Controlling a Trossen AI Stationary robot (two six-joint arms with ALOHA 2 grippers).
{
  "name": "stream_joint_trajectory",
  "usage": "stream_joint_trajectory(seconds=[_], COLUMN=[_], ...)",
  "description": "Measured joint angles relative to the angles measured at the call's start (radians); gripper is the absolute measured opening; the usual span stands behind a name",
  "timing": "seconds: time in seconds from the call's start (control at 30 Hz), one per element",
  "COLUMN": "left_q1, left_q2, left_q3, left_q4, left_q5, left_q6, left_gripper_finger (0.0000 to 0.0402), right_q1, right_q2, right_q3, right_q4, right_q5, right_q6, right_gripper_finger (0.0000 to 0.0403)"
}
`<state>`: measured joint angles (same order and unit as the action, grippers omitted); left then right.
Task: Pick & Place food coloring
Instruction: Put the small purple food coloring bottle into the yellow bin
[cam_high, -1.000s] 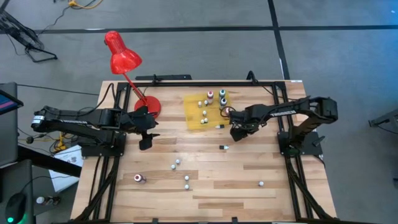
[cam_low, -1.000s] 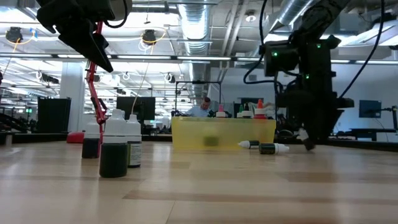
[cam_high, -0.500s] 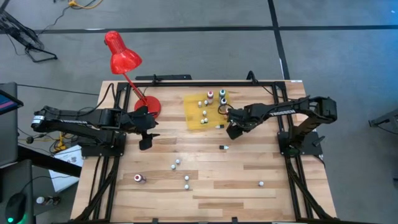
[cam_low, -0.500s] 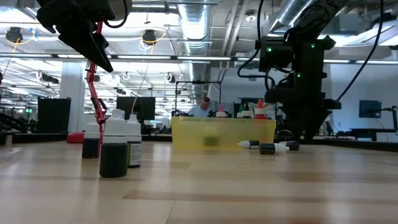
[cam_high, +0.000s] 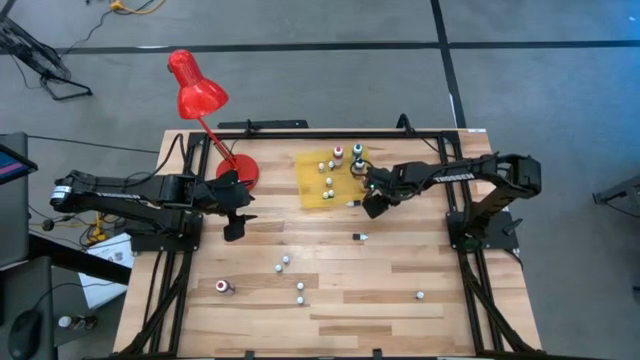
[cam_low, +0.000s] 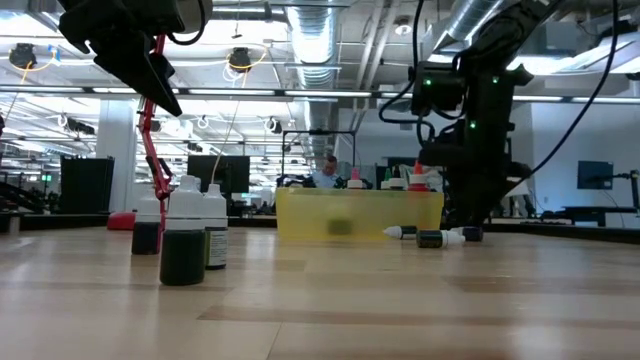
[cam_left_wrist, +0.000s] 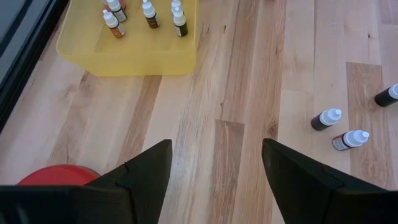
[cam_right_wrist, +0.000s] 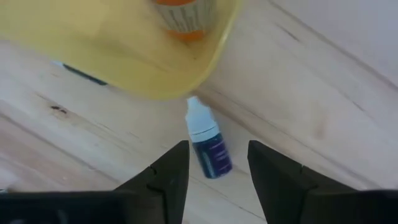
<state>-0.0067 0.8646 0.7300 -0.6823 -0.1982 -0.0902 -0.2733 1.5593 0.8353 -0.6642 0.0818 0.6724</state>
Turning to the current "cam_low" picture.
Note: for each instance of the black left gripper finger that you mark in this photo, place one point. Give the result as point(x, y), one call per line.
point(135, 70)
point(166, 67)

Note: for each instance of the black metal station frame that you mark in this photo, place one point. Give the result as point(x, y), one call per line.
point(300, 132)

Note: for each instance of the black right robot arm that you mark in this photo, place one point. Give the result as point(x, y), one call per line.
point(487, 100)

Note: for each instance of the black ceiling camera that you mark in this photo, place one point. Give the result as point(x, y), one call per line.
point(240, 57)
point(22, 54)

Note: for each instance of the black background monitor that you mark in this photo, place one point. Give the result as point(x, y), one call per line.
point(225, 172)

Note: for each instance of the small white label bottle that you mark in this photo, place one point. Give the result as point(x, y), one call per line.
point(216, 245)

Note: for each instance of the silver diagonal ceiling duct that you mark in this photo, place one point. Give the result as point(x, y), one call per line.
point(465, 20)

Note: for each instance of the silver round ceiling duct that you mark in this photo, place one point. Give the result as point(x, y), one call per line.
point(314, 40)

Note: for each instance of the monitor on swing arm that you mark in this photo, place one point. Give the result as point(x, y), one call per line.
point(595, 175)

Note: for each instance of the dark background table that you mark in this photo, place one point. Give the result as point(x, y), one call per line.
point(600, 212)

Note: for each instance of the red desk lamp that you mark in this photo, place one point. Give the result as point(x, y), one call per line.
point(146, 125)

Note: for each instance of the orange food coloring bottle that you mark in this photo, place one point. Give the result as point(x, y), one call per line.
point(418, 180)

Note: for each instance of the yellow plastic tray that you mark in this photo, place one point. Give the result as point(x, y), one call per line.
point(310, 215)

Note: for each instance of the black partition panel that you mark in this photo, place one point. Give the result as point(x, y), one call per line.
point(85, 185)

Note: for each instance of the long ceiling light strip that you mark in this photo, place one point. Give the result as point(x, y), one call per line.
point(325, 93)

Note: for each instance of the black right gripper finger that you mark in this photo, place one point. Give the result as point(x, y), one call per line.
point(462, 195)
point(500, 190)

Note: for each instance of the black background robot arm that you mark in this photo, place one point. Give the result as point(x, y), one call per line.
point(287, 182)

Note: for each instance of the person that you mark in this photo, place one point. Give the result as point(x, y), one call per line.
point(327, 175)

